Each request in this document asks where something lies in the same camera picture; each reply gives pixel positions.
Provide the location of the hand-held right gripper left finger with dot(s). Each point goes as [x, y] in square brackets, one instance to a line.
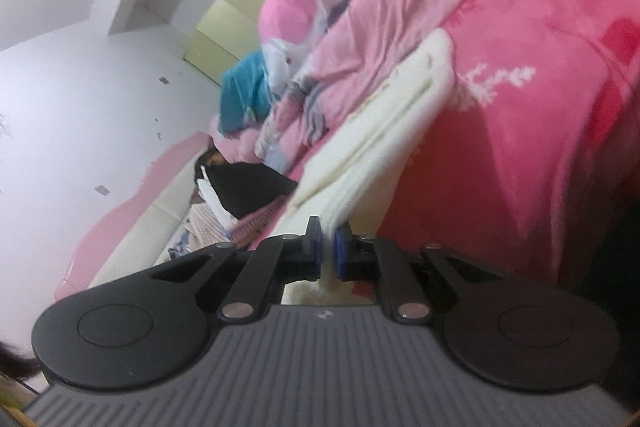
[314, 247]

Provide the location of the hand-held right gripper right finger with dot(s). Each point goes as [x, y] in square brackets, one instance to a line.
[342, 254]

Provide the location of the cream knit sweater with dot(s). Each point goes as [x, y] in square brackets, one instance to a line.
[380, 122]

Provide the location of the black folded garment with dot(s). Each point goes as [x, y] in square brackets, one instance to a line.
[250, 187]

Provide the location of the pink checked folded garment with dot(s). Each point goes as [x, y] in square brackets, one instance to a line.
[207, 229]

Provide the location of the white folded garment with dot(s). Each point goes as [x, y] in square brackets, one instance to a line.
[212, 202]

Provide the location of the teal pillow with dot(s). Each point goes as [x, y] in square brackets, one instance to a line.
[245, 92]

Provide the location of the pink and cream headboard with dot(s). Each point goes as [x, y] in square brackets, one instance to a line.
[135, 232]

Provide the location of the pink patterned duvet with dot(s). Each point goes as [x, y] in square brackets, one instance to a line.
[350, 32]

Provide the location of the pink floral bed sheet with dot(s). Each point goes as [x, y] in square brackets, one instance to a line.
[525, 132]

